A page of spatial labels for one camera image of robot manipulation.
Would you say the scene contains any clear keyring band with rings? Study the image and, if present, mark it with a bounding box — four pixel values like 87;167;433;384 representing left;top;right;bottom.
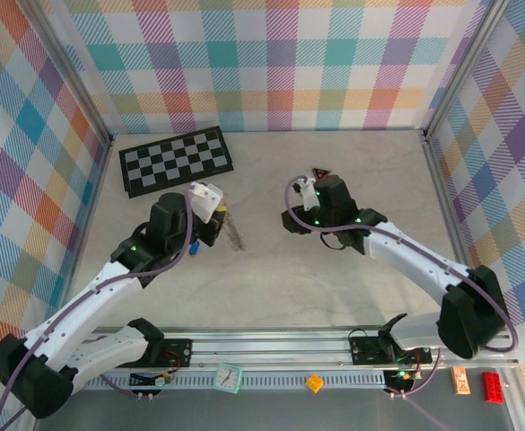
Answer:
223;209;249;252

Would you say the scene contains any black grey chessboard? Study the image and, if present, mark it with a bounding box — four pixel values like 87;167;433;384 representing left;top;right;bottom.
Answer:
118;126;235;199

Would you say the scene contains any small connector board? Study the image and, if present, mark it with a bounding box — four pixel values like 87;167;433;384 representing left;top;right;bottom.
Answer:
129;368;176;390

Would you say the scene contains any teal toy clock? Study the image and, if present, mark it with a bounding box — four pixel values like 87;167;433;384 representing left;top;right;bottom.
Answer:
215;362;244;395

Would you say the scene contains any orange wooden block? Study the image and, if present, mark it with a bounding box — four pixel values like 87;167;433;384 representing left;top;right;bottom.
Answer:
451;366;472;396

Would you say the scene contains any red toy brick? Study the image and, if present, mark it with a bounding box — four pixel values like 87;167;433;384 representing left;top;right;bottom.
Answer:
481;371;505;402

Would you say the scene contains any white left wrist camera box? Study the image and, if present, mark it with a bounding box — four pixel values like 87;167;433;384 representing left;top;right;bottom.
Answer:
188;181;225;224

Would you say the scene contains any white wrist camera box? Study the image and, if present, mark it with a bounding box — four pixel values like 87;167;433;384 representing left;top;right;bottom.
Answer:
293;176;321;211
188;181;225;224

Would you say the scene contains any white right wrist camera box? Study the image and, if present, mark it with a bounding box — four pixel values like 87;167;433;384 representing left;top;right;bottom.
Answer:
293;176;321;211

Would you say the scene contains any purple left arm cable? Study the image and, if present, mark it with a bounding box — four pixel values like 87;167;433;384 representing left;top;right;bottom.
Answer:
0;190;196;431

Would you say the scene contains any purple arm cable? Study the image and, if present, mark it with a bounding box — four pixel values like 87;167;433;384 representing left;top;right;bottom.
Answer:
286;177;517;399
0;190;196;431

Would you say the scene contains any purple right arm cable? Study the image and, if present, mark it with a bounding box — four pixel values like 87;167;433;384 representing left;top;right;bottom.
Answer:
286;177;517;399

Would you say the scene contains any aluminium table side rail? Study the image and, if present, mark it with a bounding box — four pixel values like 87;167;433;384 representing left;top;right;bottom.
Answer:
53;138;115;336
423;134;487;329

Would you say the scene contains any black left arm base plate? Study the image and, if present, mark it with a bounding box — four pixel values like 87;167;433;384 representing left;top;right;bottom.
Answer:
111;339;194;369

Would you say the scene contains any aluminium mounting rail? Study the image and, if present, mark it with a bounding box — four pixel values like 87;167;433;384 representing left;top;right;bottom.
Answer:
23;326;521;373

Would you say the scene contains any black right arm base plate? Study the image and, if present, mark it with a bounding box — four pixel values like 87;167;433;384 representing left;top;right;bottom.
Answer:
349;336;433;365

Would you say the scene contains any slotted grey cable duct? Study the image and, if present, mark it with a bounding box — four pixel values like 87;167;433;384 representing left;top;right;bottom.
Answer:
82;374;391;391

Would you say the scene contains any aluminium frame post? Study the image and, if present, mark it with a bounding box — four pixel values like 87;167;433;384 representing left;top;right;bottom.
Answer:
421;0;510;143
17;0;115;147

